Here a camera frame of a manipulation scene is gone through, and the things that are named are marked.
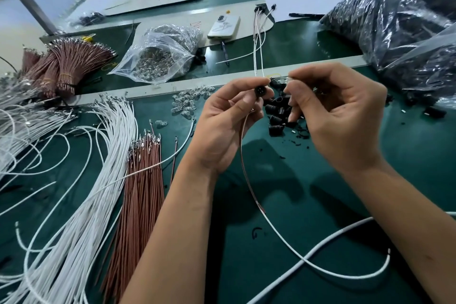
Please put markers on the person's right forearm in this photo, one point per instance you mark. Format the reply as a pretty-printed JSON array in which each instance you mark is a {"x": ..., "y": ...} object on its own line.
[{"x": 406, "y": 221}]

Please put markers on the person's right thumb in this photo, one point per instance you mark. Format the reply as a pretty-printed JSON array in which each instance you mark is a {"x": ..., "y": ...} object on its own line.
[{"x": 295, "y": 95}]

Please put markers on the white paper sheet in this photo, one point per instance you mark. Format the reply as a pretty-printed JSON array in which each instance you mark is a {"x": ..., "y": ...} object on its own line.
[
  {"x": 96, "y": 4},
  {"x": 306, "y": 1}
]

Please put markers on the clear bag of bulbs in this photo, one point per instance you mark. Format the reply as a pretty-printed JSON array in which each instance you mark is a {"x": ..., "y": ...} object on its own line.
[{"x": 160, "y": 52}]

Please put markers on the single glass bulb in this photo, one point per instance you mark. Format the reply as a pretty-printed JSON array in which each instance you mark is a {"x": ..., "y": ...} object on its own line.
[{"x": 161, "y": 123}]

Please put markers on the small bag of black parts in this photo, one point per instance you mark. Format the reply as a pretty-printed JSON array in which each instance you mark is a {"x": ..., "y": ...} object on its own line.
[{"x": 87, "y": 19}]

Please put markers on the black marker pen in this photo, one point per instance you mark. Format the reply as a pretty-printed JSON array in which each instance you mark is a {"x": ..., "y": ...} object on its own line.
[{"x": 306, "y": 15}]

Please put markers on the pile of black sockets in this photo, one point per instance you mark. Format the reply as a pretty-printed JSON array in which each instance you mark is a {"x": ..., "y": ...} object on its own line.
[{"x": 277, "y": 109}]

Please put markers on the person's left thumb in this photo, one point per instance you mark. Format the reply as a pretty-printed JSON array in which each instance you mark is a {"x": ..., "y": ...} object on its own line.
[{"x": 254, "y": 100}]

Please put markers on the dark pen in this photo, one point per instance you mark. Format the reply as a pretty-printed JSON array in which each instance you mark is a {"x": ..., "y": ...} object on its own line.
[{"x": 224, "y": 52}]

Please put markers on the person's right hand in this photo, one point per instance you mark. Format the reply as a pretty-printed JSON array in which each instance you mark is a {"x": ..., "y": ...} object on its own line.
[{"x": 349, "y": 115}]

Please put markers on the person's left hand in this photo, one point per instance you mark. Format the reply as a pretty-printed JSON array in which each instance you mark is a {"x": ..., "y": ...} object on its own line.
[{"x": 217, "y": 129}]

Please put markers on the small glass bulb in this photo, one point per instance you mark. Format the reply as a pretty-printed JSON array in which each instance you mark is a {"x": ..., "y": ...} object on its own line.
[{"x": 289, "y": 80}]

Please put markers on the large bag of black sockets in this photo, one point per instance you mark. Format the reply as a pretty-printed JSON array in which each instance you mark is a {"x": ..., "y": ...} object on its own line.
[{"x": 388, "y": 18}]

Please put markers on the person's left forearm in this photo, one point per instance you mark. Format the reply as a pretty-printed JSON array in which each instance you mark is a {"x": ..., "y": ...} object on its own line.
[{"x": 167, "y": 239}]

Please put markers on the pile of glass bulbs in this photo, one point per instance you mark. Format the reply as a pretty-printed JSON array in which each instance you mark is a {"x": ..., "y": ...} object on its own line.
[{"x": 187, "y": 100}]

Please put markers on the white smartphone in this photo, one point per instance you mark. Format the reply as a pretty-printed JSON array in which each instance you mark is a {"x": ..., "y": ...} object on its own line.
[{"x": 223, "y": 26}]

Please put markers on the clear plastic bag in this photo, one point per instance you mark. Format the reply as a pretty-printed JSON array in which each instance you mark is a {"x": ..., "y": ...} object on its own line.
[{"x": 427, "y": 65}]

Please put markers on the black lamp socket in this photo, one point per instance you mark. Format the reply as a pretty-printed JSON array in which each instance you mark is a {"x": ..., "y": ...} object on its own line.
[{"x": 259, "y": 91}]

